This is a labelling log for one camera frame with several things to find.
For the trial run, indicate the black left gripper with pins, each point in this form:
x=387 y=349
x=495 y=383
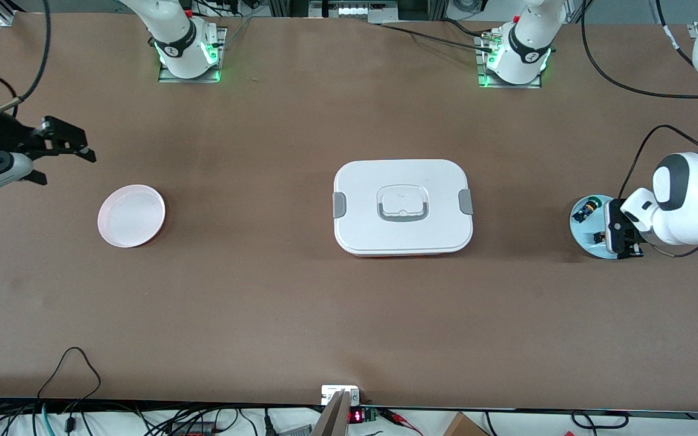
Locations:
x=610 y=209

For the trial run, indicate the orange and black switch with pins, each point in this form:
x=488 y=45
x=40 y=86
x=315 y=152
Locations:
x=598 y=237

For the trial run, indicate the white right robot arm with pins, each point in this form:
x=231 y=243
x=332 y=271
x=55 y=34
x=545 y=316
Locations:
x=179 y=36

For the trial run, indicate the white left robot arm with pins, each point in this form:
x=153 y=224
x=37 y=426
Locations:
x=688 y=200

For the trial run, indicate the white lidded storage box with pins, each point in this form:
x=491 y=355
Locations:
x=403 y=236

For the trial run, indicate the brown cardboard box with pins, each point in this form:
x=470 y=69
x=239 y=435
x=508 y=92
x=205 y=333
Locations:
x=464 y=427

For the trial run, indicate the light blue round plate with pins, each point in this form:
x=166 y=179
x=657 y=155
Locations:
x=582 y=233

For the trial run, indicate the pink round plate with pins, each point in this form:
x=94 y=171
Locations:
x=131 y=216

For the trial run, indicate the red clip lead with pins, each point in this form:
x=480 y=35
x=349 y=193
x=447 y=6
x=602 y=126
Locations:
x=396 y=417

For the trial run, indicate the black power adapter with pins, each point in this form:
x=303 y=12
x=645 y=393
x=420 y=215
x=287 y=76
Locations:
x=194 y=429

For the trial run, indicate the green terminal block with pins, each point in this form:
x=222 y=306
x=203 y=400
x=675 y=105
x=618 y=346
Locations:
x=371 y=415

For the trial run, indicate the red digit display module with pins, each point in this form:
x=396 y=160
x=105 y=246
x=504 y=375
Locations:
x=356 y=416

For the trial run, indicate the white power strip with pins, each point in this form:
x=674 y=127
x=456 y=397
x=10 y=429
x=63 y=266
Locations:
x=355 y=9

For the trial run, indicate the grey device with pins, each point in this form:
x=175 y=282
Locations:
x=291 y=431

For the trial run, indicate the green-capped black switch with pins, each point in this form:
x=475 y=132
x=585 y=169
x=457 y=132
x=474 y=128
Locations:
x=585 y=212

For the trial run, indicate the aluminium frame profile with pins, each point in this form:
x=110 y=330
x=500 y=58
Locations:
x=5 y=21

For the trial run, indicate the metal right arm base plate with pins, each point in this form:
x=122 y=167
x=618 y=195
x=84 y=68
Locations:
x=173 y=80

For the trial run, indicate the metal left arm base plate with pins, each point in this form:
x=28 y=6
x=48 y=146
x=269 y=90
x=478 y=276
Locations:
x=506 y=86

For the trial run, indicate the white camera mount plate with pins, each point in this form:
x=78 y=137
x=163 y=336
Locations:
x=331 y=393

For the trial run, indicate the aluminium camera mast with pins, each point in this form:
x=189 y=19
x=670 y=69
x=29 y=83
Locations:
x=332 y=424

